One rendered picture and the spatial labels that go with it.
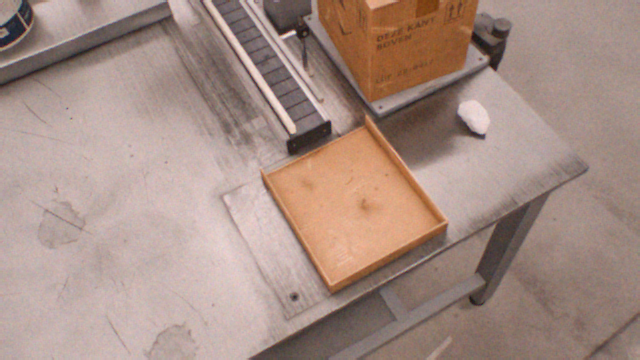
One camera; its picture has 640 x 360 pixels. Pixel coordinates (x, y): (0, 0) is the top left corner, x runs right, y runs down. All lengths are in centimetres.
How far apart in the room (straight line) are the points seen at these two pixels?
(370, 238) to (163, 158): 49
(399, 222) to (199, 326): 43
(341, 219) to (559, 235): 117
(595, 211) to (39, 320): 180
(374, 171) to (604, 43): 177
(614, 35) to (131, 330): 234
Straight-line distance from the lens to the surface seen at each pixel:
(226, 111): 134
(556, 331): 204
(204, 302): 112
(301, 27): 129
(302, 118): 123
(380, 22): 113
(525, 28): 277
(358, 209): 116
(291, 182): 120
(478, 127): 127
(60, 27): 160
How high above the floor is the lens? 185
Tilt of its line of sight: 58 degrees down
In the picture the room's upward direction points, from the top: 6 degrees counter-clockwise
